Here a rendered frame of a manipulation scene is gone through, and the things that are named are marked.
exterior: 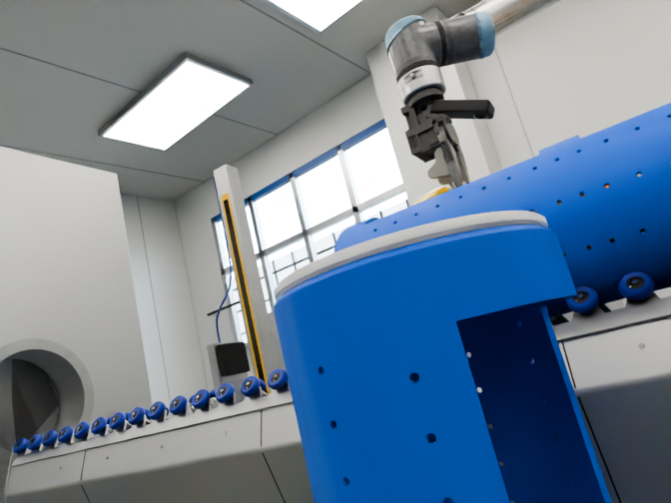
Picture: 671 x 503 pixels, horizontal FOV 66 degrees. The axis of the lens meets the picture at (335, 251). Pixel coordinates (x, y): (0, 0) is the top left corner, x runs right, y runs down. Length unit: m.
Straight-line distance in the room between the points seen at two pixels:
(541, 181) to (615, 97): 3.13
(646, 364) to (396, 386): 0.51
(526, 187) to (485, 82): 3.44
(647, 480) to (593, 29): 3.55
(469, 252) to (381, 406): 0.13
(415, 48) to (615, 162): 0.46
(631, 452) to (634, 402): 0.08
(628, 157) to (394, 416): 0.59
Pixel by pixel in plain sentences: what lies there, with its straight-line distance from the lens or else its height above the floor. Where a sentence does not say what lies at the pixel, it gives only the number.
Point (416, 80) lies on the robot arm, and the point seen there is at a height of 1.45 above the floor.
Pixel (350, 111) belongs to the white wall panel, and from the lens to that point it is 4.88.
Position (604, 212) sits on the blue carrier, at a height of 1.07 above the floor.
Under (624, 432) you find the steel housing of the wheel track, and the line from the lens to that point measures 0.88.
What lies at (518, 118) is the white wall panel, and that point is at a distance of 4.12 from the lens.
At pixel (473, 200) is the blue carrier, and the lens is 0.90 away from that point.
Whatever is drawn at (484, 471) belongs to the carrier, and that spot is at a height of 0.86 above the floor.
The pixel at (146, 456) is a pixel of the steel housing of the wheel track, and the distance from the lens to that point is 1.37.
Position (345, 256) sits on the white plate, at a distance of 0.41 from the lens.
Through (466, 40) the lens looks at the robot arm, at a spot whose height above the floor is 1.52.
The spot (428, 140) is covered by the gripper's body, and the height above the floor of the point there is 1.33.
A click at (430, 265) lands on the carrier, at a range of 0.39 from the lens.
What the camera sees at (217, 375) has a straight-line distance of 1.28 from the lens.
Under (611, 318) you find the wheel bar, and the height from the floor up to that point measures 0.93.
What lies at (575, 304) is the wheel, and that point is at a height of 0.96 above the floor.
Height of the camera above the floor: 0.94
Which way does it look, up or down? 13 degrees up
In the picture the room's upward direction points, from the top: 14 degrees counter-clockwise
